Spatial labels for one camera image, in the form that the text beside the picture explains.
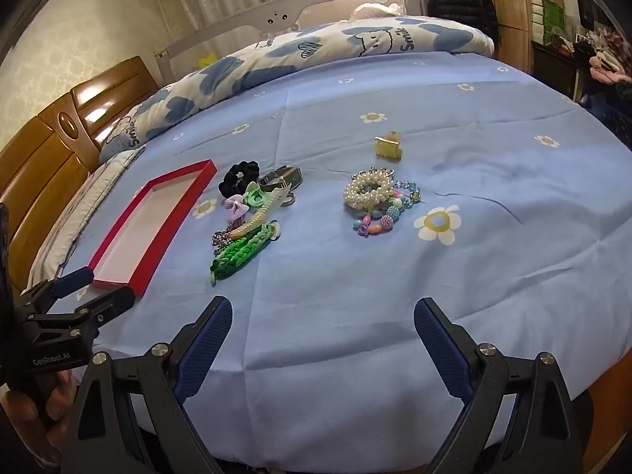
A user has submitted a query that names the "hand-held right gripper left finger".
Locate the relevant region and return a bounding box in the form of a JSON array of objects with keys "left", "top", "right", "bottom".
[{"left": 59, "top": 295, "right": 234, "bottom": 474}]

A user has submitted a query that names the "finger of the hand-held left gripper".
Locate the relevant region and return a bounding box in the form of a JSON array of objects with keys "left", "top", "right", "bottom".
[
  {"left": 30, "top": 285, "right": 136, "bottom": 344},
  {"left": 14, "top": 267, "right": 96, "bottom": 324}
]

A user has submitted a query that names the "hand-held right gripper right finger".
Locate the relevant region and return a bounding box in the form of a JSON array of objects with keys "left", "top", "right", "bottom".
[{"left": 414, "top": 297, "right": 586, "bottom": 474}]

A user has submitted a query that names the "red shallow box tray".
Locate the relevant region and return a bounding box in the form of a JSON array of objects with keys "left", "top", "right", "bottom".
[{"left": 90, "top": 159, "right": 218, "bottom": 298}]

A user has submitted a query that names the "green braided bracelet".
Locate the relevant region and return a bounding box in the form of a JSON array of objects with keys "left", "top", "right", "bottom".
[{"left": 208, "top": 222, "right": 282, "bottom": 287}]

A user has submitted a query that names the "silver metal chain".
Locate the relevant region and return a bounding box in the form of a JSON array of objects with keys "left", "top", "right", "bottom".
[{"left": 212, "top": 227, "right": 238, "bottom": 258}]

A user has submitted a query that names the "colourful bead bracelet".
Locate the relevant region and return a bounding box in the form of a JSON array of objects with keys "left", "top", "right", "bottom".
[{"left": 352, "top": 196, "right": 410, "bottom": 238}]

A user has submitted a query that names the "purple bow hair clip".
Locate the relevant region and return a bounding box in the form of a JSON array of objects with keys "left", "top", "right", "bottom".
[{"left": 224, "top": 196, "right": 250, "bottom": 225}]

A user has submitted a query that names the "pearl bead bracelet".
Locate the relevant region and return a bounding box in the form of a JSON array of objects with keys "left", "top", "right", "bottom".
[{"left": 365, "top": 167, "right": 423, "bottom": 205}]

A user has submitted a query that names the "black scrunchie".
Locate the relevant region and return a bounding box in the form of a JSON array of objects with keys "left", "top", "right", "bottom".
[{"left": 218, "top": 160, "right": 261, "bottom": 197}]

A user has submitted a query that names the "white pearl bracelet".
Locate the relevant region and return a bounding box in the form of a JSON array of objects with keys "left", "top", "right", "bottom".
[{"left": 344, "top": 170, "right": 396, "bottom": 211}]

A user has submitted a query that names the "yellow hair claw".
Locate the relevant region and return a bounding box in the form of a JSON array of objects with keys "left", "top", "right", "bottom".
[{"left": 372, "top": 130, "right": 403, "bottom": 161}]

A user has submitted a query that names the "person's left hand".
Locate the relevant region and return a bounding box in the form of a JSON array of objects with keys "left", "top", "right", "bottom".
[{"left": 0, "top": 368, "right": 80, "bottom": 470}]

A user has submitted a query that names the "grey striped pillow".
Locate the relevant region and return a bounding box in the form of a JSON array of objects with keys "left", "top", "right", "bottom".
[{"left": 24, "top": 145, "right": 146, "bottom": 290}]

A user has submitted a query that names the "blue flowered bedsheet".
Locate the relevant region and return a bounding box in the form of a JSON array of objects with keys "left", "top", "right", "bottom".
[{"left": 30, "top": 49, "right": 632, "bottom": 470}]

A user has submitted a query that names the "wooden headboard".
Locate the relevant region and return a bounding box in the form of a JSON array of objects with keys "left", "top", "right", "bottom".
[{"left": 0, "top": 54, "right": 161, "bottom": 297}]

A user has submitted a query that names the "cream banana hair clip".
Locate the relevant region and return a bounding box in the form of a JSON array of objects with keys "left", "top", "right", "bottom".
[{"left": 228, "top": 185, "right": 292, "bottom": 239}]

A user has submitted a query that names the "green hair claw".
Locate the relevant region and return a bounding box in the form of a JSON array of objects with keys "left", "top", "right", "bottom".
[{"left": 245, "top": 182, "right": 270, "bottom": 211}]

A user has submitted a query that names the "dark cabinet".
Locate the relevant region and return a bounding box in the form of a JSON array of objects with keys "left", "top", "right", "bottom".
[{"left": 533, "top": 42, "right": 593, "bottom": 104}]

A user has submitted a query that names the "white quilt with blue hearts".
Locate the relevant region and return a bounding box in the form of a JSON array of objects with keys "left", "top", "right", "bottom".
[{"left": 99, "top": 14, "right": 496, "bottom": 164}]

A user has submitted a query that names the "pile of clothes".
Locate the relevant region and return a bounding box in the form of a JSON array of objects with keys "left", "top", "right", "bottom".
[{"left": 577, "top": 24, "right": 632, "bottom": 134}]

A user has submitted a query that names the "black down jacket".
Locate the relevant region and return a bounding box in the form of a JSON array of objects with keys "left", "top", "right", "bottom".
[{"left": 427, "top": 0, "right": 498, "bottom": 45}]

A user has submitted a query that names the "white soft cushion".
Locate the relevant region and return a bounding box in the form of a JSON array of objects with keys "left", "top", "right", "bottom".
[{"left": 353, "top": 2, "right": 406, "bottom": 21}]

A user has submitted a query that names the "wooden wardrobe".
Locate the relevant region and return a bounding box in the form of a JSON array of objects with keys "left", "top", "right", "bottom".
[{"left": 466, "top": 0, "right": 534, "bottom": 75}]

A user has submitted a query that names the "stack of green boxes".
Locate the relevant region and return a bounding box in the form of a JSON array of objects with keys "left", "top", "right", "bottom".
[{"left": 530, "top": 0, "right": 566, "bottom": 45}]

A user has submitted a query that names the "black television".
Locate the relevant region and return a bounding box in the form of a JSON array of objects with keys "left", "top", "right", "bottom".
[{"left": 575, "top": 0, "right": 609, "bottom": 30}]

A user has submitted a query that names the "dark ring bracelet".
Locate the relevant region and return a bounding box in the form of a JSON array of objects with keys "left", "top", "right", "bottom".
[{"left": 258, "top": 167, "right": 303, "bottom": 193}]

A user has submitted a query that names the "grey bed guard rail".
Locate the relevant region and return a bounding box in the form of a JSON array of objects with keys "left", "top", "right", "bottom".
[{"left": 157, "top": 0, "right": 430, "bottom": 77}]

